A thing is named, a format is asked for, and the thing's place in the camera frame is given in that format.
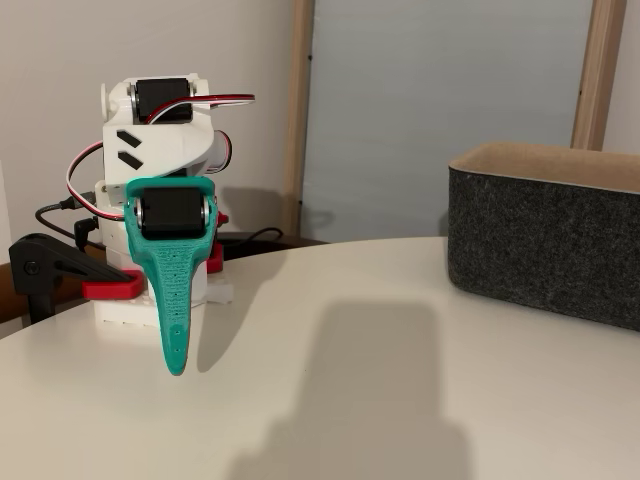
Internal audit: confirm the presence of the grey usb cable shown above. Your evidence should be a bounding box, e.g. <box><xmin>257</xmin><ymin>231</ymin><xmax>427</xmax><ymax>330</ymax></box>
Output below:
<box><xmin>34</xmin><ymin>191</ymin><xmax>99</xmax><ymax>242</ymax></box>

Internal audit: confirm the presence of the thin black cable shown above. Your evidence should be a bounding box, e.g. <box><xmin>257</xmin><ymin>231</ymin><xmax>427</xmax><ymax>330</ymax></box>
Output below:
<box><xmin>219</xmin><ymin>227</ymin><xmax>287</xmax><ymax>251</ymax></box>

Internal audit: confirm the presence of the light wooden post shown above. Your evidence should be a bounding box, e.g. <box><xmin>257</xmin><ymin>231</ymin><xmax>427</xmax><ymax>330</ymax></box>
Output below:
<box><xmin>569</xmin><ymin>0</ymin><xmax>629</xmax><ymax>153</ymax></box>
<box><xmin>279</xmin><ymin>0</ymin><xmax>317</xmax><ymax>240</ymax></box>

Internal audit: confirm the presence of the dark grey felt basket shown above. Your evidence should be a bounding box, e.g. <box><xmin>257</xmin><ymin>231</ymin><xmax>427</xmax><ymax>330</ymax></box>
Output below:
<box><xmin>447</xmin><ymin>142</ymin><xmax>640</xmax><ymax>334</ymax></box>

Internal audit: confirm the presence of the servo cable on upper arm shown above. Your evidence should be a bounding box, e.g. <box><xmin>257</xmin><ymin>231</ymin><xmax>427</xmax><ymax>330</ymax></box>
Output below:
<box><xmin>211</xmin><ymin>128</ymin><xmax>235</xmax><ymax>175</ymax></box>

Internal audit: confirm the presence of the servo cable at wrist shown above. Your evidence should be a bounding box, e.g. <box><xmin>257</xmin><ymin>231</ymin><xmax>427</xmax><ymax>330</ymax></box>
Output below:
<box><xmin>141</xmin><ymin>91</ymin><xmax>258</xmax><ymax>126</ymax></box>

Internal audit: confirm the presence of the black clamp with red pad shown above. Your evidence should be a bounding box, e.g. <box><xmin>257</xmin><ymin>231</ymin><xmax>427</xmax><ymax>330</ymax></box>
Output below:
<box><xmin>6</xmin><ymin>231</ymin><xmax>147</xmax><ymax>327</ymax></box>

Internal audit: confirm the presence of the black clamp with red knob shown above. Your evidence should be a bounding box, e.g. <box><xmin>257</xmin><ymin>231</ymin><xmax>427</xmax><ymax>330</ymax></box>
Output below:
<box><xmin>204</xmin><ymin>208</ymin><xmax>230</xmax><ymax>275</ymax></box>

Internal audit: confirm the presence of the black power plug cable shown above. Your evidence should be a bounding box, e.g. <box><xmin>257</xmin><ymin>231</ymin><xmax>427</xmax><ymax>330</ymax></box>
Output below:
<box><xmin>73</xmin><ymin>217</ymin><xmax>105</xmax><ymax>252</ymax></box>

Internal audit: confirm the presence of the pale frosted panel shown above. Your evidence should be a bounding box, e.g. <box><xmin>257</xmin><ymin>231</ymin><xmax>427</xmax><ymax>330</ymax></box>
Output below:
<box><xmin>301</xmin><ymin>0</ymin><xmax>595</xmax><ymax>245</ymax></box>

